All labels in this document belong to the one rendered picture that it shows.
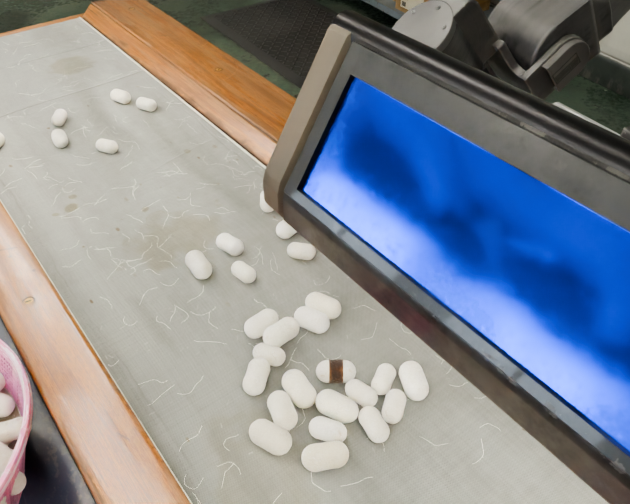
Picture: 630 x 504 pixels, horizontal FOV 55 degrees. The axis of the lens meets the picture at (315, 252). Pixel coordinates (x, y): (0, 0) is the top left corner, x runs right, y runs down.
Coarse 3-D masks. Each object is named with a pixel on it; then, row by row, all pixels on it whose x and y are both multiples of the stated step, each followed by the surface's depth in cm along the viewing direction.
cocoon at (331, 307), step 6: (312, 294) 60; (318, 294) 60; (324, 294) 60; (306, 300) 60; (312, 300) 59; (318, 300) 59; (324, 300) 59; (330, 300) 59; (336, 300) 60; (312, 306) 59; (318, 306) 59; (324, 306) 59; (330, 306) 59; (336, 306) 59; (324, 312) 59; (330, 312) 59; (336, 312) 59; (330, 318) 59
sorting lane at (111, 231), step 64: (0, 64) 102; (64, 64) 102; (128, 64) 102; (0, 128) 87; (64, 128) 87; (128, 128) 87; (192, 128) 87; (0, 192) 76; (64, 192) 76; (128, 192) 76; (192, 192) 76; (256, 192) 76; (64, 256) 67; (128, 256) 67; (256, 256) 67; (320, 256) 67; (128, 320) 60; (192, 320) 60; (384, 320) 60; (128, 384) 55; (192, 384) 55; (320, 384) 55; (448, 384) 55; (192, 448) 50; (256, 448) 50; (384, 448) 50; (448, 448) 50; (512, 448) 50
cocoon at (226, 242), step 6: (222, 234) 67; (228, 234) 67; (216, 240) 67; (222, 240) 66; (228, 240) 66; (234, 240) 66; (240, 240) 66; (222, 246) 66; (228, 246) 66; (234, 246) 66; (240, 246) 66; (228, 252) 66; (234, 252) 66; (240, 252) 66
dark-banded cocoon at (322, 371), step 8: (328, 360) 54; (344, 360) 54; (320, 368) 54; (328, 368) 53; (344, 368) 53; (352, 368) 54; (320, 376) 54; (328, 376) 53; (344, 376) 53; (352, 376) 54
